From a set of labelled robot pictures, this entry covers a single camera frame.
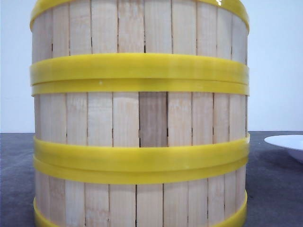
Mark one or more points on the bamboo steamer basket yellow rims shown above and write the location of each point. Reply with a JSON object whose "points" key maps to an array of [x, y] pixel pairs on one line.
{"points": [[139, 45]]}

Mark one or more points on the bottom bamboo steamer basket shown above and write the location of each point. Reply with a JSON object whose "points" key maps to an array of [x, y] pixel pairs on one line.
{"points": [[218, 201]]}

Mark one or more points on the white plate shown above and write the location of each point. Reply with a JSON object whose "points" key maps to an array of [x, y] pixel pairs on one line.
{"points": [[292, 143]]}

